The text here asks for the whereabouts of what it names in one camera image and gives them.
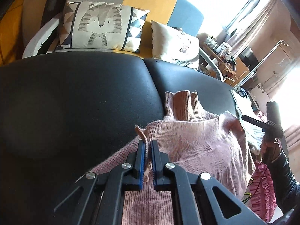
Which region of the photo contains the black cable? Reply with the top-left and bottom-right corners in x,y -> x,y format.
242,166 -> 270,203

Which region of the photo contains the tiger print cushion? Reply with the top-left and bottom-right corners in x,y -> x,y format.
57,1 -> 150,53

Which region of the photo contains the magenta bed quilt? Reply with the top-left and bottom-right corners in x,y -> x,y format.
246,162 -> 277,222

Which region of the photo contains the pink curtain left window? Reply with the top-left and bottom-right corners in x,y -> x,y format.
217,0 -> 276,56

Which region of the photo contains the wooden side table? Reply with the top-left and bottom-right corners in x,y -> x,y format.
200,34 -> 250,86

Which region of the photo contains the grey yellow blue sofa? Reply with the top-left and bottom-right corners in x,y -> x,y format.
22,0 -> 226,81

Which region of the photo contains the person right hand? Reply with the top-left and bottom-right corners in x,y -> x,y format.
260,136 -> 281,165

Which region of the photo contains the pink knitted sweater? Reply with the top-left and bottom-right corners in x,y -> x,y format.
93,90 -> 255,224

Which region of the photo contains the deer print cushion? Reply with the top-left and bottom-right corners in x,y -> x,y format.
151,20 -> 199,70

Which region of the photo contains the cream knitted sweater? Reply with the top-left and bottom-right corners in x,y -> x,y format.
230,88 -> 267,155

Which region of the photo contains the right black jacket sleeve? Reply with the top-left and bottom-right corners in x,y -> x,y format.
267,151 -> 299,214

